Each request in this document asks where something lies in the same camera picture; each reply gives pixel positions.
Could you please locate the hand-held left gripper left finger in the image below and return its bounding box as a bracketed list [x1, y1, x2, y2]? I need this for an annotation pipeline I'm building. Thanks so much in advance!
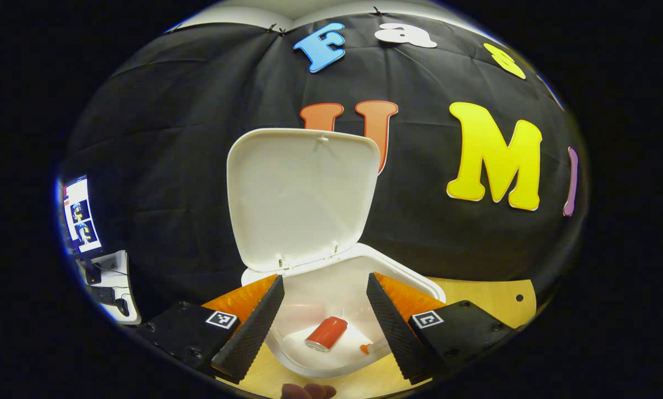
[137, 274, 285, 384]

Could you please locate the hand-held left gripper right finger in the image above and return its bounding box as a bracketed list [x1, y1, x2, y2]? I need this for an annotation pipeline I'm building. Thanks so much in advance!
[366, 272, 518, 386]

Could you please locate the red pop can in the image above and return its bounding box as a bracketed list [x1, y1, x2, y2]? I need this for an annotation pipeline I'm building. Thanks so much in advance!
[305, 316, 348, 352]

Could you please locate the white desktop garbage bin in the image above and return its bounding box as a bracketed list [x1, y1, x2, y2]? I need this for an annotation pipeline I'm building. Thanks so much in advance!
[226, 127, 447, 380]

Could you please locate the wooden desktop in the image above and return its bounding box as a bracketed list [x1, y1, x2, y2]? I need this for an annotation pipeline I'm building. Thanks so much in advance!
[221, 277, 537, 399]

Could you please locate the white side desk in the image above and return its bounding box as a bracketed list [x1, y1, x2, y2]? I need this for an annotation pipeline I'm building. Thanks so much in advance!
[76, 250, 142, 325]

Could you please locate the black keyboard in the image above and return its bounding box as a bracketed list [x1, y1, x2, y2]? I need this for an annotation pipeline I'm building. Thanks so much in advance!
[90, 285, 119, 305]

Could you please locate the computer monitor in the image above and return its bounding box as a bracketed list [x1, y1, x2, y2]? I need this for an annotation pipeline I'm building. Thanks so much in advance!
[61, 175, 103, 255]

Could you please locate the black backdrop cloth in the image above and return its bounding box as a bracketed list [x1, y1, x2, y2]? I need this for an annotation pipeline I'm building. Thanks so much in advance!
[57, 12, 590, 322]

